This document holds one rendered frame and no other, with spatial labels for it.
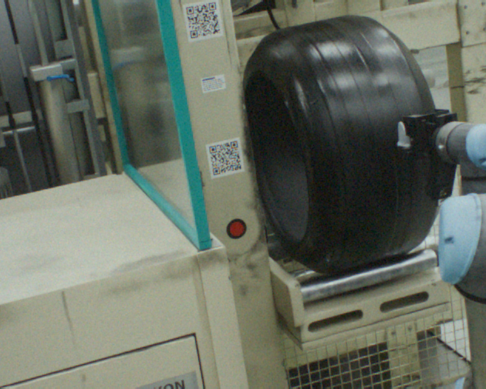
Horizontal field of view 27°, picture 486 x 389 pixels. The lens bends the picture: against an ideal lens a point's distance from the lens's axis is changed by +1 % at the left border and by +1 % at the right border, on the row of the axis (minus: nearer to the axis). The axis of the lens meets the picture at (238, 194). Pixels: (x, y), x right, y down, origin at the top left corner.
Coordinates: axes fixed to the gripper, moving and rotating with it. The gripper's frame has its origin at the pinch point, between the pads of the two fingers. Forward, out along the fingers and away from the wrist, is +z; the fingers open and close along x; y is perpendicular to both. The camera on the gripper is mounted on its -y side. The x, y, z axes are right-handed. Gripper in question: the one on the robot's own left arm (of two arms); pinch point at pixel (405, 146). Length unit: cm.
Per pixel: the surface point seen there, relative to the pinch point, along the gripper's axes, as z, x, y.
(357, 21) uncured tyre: 20.2, -2.9, 25.1
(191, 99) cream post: 19.0, 36.6, 16.3
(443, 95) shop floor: 518, -276, -59
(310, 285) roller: 17.5, 19.0, -28.0
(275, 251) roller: 45, 17, -25
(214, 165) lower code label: 20.7, 34.0, 1.8
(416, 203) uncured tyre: 4.3, -2.4, -12.9
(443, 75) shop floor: 582, -312, -51
